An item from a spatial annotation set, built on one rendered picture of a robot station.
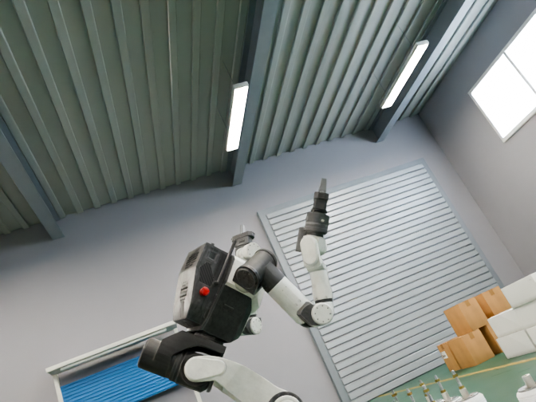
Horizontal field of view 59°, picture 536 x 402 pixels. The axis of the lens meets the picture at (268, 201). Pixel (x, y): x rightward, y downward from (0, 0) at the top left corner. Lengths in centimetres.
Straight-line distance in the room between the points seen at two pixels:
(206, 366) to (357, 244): 585
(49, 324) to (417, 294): 520
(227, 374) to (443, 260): 642
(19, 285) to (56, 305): 59
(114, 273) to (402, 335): 419
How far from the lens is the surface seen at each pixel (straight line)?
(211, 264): 180
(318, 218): 177
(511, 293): 440
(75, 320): 695
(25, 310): 715
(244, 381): 180
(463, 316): 546
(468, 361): 548
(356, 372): 693
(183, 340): 181
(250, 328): 220
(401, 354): 720
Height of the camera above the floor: 48
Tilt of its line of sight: 22 degrees up
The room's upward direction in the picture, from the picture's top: 25 degrees counter-clockwise
